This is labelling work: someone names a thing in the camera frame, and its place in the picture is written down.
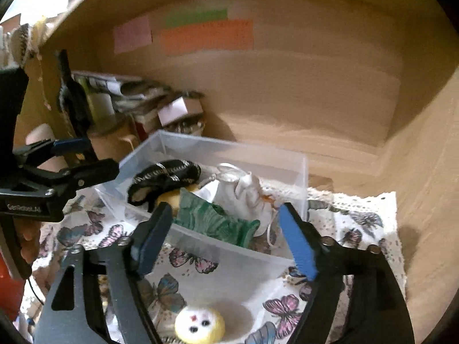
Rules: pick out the dark hanging object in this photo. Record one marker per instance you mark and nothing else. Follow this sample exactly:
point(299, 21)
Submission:
point(73, 96)

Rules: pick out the pink paper note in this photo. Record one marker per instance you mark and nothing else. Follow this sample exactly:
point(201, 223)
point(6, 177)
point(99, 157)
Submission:
point(132, 35)

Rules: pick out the person's left hand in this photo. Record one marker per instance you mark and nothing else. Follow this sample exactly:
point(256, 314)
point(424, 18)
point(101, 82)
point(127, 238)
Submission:
point(30, 243)

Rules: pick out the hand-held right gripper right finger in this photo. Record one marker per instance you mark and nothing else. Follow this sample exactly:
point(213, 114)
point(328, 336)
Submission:
point(297, 243)

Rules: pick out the orange paper note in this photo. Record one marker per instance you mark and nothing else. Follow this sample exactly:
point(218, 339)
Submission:
point(208, 37)

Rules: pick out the pile of books and papers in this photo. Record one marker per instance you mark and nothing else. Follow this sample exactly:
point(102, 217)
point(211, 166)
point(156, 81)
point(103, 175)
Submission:
point(132, 95)

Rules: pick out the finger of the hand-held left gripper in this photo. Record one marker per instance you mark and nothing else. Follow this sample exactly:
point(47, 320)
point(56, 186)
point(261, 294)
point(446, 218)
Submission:
point(71, 145)
point(89, 173)

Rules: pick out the clear plastic storage box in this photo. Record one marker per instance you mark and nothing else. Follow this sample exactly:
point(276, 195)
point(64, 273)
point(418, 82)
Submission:
point(222, 154)

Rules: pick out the green paper note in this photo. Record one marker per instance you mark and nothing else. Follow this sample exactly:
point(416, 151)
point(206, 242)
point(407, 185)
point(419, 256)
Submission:
point(195, 18)

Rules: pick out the yellow soft toy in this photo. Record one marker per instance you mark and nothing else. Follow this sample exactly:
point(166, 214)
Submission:
point(172, 200)

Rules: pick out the red object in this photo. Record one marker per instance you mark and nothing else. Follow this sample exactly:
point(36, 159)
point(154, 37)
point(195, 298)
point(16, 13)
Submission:
point(9, 286)

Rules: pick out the yellow plush ball with face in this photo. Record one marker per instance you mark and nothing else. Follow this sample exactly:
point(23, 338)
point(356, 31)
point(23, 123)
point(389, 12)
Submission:
point(199, 324)

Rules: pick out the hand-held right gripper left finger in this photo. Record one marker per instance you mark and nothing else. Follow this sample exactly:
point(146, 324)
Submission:
point(152, 247)

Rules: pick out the green patterned cloth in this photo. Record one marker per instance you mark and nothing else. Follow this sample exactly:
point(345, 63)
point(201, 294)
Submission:
point(211, 222)

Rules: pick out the butterfly printed tablecloth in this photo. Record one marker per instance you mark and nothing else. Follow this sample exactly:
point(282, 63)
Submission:
point(200, 279)

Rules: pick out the small cardboard box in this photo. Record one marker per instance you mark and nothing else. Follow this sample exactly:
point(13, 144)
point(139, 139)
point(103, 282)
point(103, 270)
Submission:
point(181, 109)

